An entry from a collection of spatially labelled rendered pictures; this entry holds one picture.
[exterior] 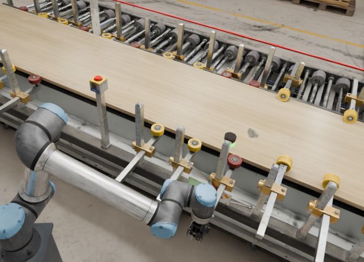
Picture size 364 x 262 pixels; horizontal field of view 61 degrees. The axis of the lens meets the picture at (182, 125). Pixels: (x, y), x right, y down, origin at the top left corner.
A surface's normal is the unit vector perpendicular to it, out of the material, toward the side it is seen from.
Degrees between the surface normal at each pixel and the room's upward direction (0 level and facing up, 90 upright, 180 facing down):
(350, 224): 90
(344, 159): 0
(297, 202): 90
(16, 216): 5
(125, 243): 0
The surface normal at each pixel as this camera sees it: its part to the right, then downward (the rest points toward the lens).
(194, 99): 0.07, -0.75
